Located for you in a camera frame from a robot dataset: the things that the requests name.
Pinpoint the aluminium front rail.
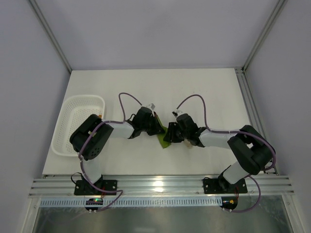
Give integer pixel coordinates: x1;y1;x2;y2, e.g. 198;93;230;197
29;174;294;198

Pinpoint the white perforated plastic basket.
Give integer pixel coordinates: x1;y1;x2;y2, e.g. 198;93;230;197
51;95;105;157

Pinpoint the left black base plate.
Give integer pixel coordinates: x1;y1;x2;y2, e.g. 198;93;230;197
74;179;117;196

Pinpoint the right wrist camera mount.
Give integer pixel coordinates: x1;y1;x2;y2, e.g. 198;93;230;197
172;109;183;117

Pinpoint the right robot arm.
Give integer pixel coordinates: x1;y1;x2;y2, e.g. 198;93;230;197
163;114;276;193

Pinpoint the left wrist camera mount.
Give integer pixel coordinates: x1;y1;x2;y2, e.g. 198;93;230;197
146;103;155;111

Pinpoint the corner frame post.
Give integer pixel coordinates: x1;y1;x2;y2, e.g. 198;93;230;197
242;0;288;72
27;0;72;74

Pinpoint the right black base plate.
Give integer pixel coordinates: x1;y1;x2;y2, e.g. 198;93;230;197
203;177;248;194

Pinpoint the white slotted cable duct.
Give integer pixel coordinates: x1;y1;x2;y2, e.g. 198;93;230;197
39;196;222;208

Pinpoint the beige utensil holder tray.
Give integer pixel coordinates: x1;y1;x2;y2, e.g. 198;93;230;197
184;139;193;149

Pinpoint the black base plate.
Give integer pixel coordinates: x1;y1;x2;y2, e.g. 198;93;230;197
203;177;248;194
74;179;117;196

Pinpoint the left corner frame post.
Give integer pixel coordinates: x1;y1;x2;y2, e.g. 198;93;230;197
27;0;72;74

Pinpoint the right corner frame post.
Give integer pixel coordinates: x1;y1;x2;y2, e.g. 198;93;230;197
242;0;288;72

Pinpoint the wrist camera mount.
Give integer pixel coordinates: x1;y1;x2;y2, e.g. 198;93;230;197
172;109;183;117
146;103;155;111

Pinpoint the right aluminium side rail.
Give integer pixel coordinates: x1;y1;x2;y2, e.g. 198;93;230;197
234;67;279;175

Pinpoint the green paper napkin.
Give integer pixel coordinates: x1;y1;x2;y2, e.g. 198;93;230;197
156;115;171;149

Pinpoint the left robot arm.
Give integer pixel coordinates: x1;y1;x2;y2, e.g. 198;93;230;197
69;106;165;193

